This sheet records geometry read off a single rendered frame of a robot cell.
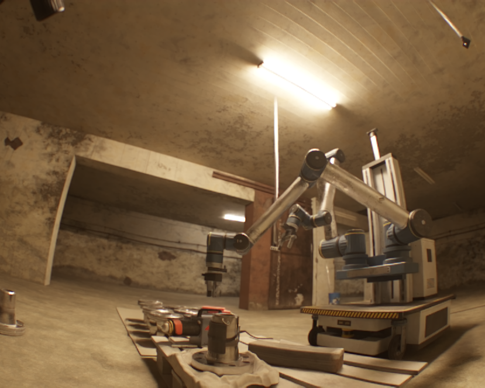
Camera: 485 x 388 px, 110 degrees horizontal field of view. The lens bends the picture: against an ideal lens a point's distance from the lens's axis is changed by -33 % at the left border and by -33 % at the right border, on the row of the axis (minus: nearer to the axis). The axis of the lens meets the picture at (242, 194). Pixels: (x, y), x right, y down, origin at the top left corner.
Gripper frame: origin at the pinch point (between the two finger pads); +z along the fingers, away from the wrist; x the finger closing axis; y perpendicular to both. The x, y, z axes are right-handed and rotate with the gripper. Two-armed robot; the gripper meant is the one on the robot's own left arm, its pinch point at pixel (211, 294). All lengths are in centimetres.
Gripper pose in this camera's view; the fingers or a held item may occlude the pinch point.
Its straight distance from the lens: 158.8
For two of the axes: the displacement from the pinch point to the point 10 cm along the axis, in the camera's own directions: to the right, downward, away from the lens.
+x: 6.5, -2.4, -7.3
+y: -7.6, -2.7, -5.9
